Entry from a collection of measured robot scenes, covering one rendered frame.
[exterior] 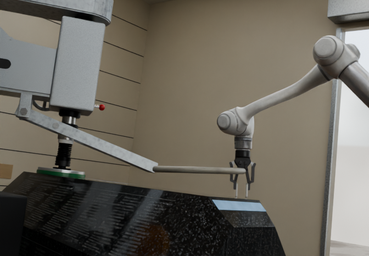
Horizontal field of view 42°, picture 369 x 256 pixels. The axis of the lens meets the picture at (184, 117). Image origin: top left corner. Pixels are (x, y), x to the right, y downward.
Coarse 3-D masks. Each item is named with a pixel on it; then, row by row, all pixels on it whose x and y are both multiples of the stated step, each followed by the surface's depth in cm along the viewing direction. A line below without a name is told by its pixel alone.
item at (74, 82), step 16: (64, 16) 220; (64, 32) 219; (80, 32) 221; (96, 32) 223; (64, 48) 219; (80, 48) 221; (96, 48) 223; (64, 64) 218; (80, 64) 220; (96, 64) 222; (64, 80) 217; (80, 80) 219; (96, 80) 222; (64, 96) 217; (80, 96) 219; (64, 112) 223; (80, 112) 227
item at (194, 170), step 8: (160, 168) 225; (168, 168) 222; (176, 168) 220; (184, 168) 219; (192, 168) 218; (200, 168) 218; (208, 168) 218; (216, 168) 220; (224, 168) 221; (232, 168) 225; (240, 168) 230
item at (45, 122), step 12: (24, 108) 213; (36, 120) 217; (48, 120) 219; (60, 132) 220; (72, 132) 221; (84, 132) 223; (84, 144) 231; (96, 144) 224; (108, 144) 225; (120, 156) 226; (132, 156) 228; (144, 168) 229
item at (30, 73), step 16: (0, 32) 213; (0, 48) 212; (16, 48) 214; (32, 48) 216; (48, 48) 219; (0, 64) 211; (16, 64) 213; (32, 64) 215; (48, 64) 217; (0, 80) 211; (16, 80) 213; (32, 80) 215; (48, 80) 216; (16, 96) 227; (32, 96) 221; (48, 96) 217
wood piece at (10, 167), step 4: (0, 164) 166; (4, 164) 168; (8, 164) 169; (0, 168) 166; (4, 168) 168; (8, 168) 169; (12, 168) 170; (0, 172) 166; (4, 172) 168; (8, 172) 169; (0, 176) 166; (4, 176) 168; (8, 176) 169
